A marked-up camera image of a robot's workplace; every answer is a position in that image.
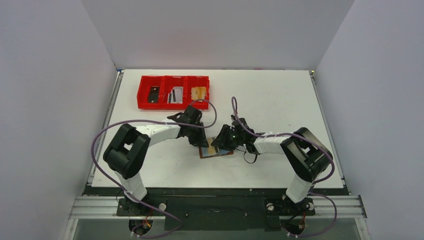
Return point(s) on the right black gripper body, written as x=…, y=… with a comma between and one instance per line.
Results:
x=222, y=139

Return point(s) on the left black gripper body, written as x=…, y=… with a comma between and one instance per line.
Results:
x=196, y=136

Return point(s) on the brown leather card holder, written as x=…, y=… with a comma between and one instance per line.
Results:
x=212, y=151

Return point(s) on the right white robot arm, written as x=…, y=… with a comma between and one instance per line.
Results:
x=306, y=154

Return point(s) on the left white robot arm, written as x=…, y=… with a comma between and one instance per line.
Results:
x=127, y=150

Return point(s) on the yellow card holder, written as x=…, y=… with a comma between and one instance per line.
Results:
x=198, y=92

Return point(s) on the white cards in bin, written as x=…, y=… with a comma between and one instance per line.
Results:
x=175, y=96

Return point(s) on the black card holder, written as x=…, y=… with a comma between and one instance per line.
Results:
x=153, y=95

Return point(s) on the red right bin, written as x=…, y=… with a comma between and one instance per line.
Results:
x=193, y=81

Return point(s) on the red bin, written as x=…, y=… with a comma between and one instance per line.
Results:
x=193, y=81
x=146, y=82
x=169, y=82

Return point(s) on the red middle bin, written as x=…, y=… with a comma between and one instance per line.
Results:
x=169, y=82

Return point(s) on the red left bin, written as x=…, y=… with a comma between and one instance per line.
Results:
x=146, y=82

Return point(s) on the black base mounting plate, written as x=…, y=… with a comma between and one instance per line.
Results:
x=280, y=213

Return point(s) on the aluminium frame rail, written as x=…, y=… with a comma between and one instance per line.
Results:
x=105, y=207

